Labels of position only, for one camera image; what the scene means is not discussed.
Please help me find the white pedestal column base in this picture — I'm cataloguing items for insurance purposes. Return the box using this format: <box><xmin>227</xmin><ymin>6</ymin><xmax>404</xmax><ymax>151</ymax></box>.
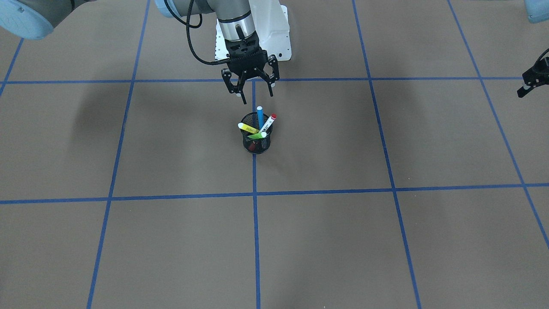
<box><xmin>214</xmin><ymin>0</ymin><xmax>292</xmax><ymax>61</ymax></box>

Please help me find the red white marker pen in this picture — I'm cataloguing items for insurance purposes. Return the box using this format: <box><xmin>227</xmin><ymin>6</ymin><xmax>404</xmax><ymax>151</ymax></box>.
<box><xmin>259</xmin><ymin>114</ymin><xmax>277</xmax><ymax>133</ymax></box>

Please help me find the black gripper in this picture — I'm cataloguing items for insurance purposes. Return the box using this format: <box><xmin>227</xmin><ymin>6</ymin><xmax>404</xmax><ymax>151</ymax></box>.
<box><xmin>516</xmin><ymin>57</ymin><xmax>549</xmax><ymax>98</ymax></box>
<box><xmin>221</xmin><ymin>38</ymin><xmax>280</xmax><ymax>104</ymax></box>

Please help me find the black mesh pen cup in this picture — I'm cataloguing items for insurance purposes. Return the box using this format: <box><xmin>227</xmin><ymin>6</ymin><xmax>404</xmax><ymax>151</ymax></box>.
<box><xmin>238</xmin><ymin>112</ymin><xmax>273</xmax><ymax>155</ymax></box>

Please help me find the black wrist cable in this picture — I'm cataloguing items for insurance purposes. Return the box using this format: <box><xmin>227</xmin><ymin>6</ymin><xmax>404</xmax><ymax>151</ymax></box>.
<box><xmin>165</xmin><ymin>0</ymin><xmax>232</xmax><ymax>66</ymax></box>

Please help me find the blue marker pen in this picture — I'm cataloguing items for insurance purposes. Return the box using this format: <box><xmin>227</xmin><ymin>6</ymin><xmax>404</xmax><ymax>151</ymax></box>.
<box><xmin>256</xmin><ymin>106</ymin><xmax>265</xmax><ymax>131</ymax></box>

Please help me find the green highlighter pen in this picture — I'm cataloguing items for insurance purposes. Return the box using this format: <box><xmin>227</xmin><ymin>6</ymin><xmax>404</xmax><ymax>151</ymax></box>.
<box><xmin>246</xmin><ymin>132</ymin><xmax>268</xmax><ymax>140</ymax></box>

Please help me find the yellow highlighter pen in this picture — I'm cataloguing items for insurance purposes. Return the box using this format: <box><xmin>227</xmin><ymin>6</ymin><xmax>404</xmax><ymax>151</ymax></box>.
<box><xmin>238</xmin><ymin>122</ymin><xmax>259</xmax><ymax>134</ymax></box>

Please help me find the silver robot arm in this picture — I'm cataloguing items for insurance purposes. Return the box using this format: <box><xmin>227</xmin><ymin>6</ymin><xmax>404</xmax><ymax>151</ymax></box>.
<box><xmin>0</xmin><ymin>0</ymin><xmax>290</xmax><ymax>103</ymax></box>
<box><xmin>516</xmin><ymin>0</ymin><xmax>549</xmax><ymax>98</ymax></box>

